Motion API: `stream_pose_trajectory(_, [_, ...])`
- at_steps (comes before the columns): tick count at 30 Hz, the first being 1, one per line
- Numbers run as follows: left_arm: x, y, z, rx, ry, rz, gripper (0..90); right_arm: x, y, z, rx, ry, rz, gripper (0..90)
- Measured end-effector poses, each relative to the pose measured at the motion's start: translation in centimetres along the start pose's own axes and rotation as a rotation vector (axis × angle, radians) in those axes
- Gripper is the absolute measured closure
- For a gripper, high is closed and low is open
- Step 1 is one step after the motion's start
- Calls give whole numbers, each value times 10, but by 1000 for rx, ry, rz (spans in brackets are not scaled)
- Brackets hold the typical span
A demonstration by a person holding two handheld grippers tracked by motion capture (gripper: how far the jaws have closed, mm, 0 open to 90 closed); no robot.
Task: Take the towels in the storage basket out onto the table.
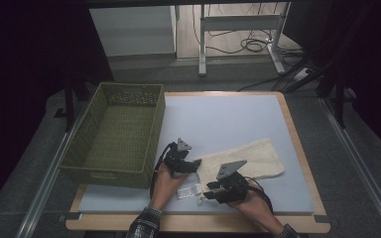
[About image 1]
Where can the green plastic basket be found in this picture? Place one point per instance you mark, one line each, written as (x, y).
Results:
(119, 135)

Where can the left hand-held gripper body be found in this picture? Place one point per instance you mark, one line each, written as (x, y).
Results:
(176, 157)

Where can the cream cloth with white label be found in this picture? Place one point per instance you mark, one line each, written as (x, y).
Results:
(258, 158)

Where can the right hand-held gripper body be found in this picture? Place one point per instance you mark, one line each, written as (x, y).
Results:
(234, 188)

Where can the white cabinet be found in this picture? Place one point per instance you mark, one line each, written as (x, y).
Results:
(134, 29)

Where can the person's right hand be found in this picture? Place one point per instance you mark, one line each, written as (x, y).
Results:
(256, 208)

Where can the pale grey table mat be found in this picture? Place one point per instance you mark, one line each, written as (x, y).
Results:
(231, 115)

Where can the white desk frame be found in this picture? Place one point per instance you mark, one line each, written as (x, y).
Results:
(238, 23)

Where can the person's left hand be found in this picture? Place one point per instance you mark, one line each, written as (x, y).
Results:
(163, 190)

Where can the metal floor rail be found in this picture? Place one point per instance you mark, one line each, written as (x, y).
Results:
(51, 172)
(360, 162)

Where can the dark curtain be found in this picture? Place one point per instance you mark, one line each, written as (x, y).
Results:
(23, 66)
(377, 66)

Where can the white power strip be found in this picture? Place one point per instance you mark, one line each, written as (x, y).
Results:
(302, 74)

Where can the black stand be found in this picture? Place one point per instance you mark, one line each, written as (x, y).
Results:
(339, 99)
(69, 105)

